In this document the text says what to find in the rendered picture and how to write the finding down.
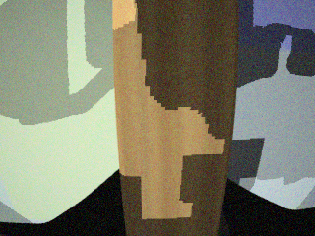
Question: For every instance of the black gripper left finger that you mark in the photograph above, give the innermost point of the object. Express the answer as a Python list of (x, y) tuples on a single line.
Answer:
[(99, 214)]

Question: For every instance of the long wooden board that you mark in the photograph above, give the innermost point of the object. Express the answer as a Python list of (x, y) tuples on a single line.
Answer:
[(175, 78)]

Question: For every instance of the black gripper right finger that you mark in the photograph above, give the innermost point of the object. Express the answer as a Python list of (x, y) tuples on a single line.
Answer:
[(246, 214)]

